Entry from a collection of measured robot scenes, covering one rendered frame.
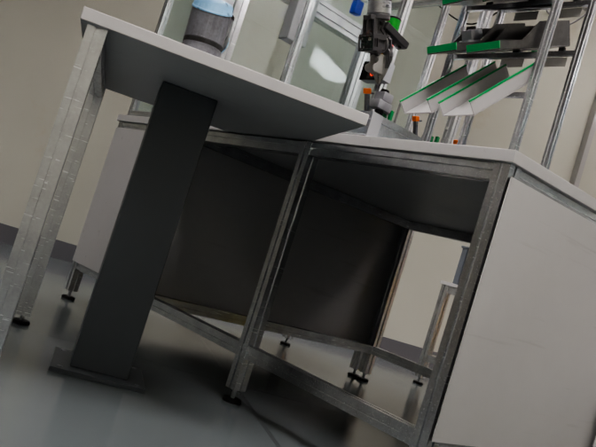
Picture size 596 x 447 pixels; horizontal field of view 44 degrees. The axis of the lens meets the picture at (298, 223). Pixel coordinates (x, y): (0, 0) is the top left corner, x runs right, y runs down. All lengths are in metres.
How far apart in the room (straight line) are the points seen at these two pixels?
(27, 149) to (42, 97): 0.36
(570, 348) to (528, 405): 0.21
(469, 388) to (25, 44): 4.14
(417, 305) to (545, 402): 3.71
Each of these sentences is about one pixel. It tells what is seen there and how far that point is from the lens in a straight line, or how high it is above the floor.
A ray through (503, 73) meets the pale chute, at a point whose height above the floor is 1.19.
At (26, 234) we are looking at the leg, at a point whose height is 0.34.
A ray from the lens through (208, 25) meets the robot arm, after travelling 2.15.
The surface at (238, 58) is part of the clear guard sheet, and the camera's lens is 3.70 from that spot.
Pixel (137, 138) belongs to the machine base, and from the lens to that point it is 3.21.
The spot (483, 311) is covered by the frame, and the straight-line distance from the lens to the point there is 1.76.
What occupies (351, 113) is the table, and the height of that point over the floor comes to 0.85.
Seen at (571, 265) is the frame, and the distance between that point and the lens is 2.03.
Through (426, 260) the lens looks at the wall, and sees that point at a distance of 5.73.
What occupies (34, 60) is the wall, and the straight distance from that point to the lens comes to 5.27.
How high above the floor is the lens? 0.47
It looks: 3 degrees up
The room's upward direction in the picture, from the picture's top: 18 degrees clockwise
